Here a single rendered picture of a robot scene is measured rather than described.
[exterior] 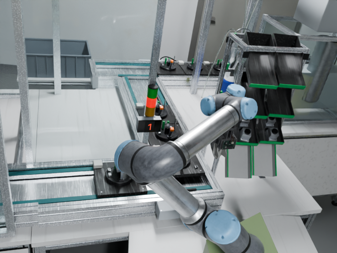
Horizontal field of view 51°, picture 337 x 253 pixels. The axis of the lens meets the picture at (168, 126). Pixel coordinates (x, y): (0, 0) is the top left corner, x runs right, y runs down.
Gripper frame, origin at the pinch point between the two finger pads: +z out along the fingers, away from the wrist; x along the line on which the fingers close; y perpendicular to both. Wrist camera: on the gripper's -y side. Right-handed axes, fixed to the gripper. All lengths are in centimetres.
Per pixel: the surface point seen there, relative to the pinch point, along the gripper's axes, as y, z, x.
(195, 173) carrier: -18.2, 26.3, 1.5
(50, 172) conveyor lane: -29, 29, -72
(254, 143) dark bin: -10.4, 2.5, 25.6
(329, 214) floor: -59, 123, 164
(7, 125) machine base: -87, 37, -97
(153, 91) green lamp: -29.3, -16.7, -24.5
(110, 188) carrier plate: -12, 26, -45
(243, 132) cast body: -13.0, -2.7, 19.2
